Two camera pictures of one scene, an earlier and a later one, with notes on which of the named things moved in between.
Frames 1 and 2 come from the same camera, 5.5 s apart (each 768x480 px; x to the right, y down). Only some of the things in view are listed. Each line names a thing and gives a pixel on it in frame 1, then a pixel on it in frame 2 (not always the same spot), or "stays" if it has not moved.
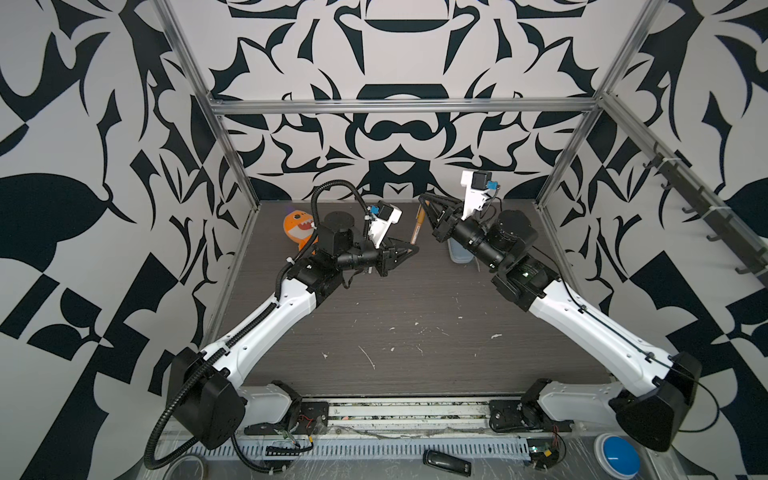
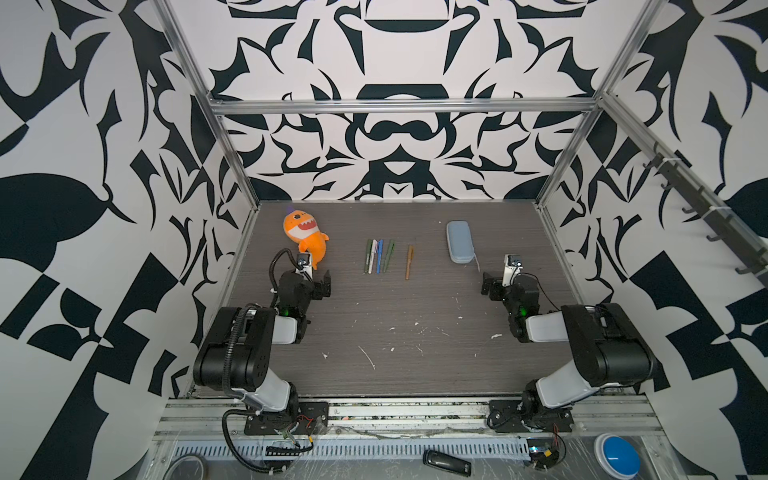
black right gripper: x=451 y=216 → x=497 y=287
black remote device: x=446 y=462 stays
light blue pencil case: x=459 y=253 stays
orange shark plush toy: x=298 y=227 stays
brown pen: x=420 y=220 → x=411 y=251
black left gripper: x=386 y=257 → x=315 y=287
